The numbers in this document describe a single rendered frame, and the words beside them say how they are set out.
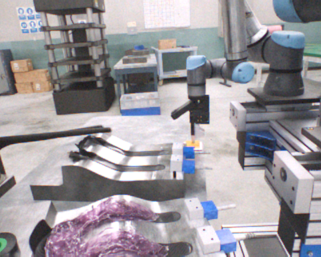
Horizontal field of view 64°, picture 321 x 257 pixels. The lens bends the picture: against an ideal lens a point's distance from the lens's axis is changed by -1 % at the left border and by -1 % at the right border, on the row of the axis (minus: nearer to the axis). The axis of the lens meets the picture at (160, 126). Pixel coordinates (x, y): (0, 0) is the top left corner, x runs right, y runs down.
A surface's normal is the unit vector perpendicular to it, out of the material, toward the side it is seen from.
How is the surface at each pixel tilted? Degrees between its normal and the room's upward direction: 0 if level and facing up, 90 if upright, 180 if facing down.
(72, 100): 90
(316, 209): 90
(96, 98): 90
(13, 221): 0
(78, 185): 90
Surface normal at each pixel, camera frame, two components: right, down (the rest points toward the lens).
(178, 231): -0.07, -0.94
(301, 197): -0.02, 0.35
